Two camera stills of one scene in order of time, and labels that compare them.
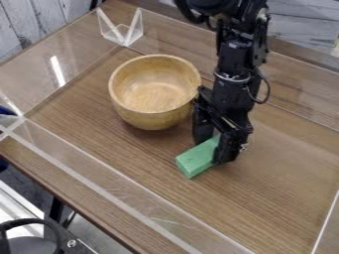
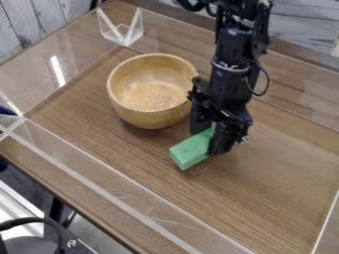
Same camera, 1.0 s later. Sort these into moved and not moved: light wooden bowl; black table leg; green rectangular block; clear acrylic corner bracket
Moved: green rectangular block
Not moved: black table leg; light wooden bowl; clear acrylic corner bracket
